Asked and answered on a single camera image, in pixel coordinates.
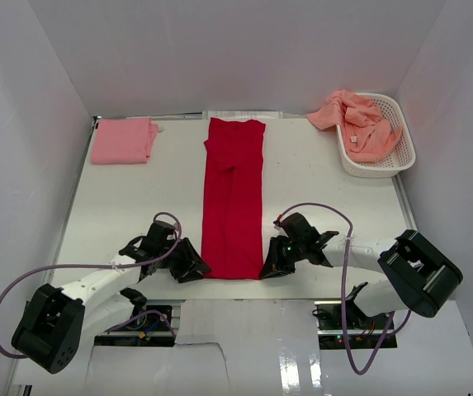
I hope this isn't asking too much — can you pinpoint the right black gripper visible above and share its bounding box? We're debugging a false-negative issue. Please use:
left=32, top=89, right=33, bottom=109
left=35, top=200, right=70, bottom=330
left=259, top=237, right=305, bottom=280

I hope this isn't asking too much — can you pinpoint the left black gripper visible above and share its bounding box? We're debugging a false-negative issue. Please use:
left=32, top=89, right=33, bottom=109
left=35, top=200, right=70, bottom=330
left=157, top=237, right=210, bottom=283

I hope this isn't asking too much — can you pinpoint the red t shirt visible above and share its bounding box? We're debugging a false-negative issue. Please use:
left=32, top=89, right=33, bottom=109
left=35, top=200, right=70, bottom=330
left=201, top=118, right=266, bottom=280

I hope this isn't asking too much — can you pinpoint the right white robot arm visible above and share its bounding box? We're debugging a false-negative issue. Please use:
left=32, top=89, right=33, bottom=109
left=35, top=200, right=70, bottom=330
left=259, top=213, right=463, bottom=329

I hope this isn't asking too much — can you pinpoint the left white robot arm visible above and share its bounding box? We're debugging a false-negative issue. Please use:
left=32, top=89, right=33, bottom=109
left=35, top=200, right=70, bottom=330
left=12, top=220, right=211, bottom=374

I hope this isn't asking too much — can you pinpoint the salmon t shirt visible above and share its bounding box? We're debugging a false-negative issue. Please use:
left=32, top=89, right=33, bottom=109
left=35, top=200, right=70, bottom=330
left=306, top=90, right=403, bottom=163

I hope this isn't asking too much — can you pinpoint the folded pink t shirt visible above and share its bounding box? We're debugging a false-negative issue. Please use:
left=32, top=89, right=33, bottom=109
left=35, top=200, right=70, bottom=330
left=90, top=118, right=158, bottom=165

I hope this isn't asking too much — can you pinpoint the white plastic basket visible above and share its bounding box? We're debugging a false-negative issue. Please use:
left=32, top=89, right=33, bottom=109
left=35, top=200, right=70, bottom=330
left=336, top=92, right=416, bottom=178

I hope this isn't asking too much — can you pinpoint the white paper sheet rear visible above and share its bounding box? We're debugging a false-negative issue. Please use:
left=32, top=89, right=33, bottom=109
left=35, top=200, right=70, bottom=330
left=202, top=111, right=283, bottom=121

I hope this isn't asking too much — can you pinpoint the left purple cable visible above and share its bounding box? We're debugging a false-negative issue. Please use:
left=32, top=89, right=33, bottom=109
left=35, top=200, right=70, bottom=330
left=0, top=212, right=183, bottom=359

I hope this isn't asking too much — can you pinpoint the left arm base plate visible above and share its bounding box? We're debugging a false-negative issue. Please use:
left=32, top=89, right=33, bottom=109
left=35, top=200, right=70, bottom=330
left=94, top=313, right=175, bottom=347

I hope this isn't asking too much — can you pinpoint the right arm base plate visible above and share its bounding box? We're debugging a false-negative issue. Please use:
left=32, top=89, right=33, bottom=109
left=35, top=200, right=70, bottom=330
left=312, top=301, right=390, bottom=351

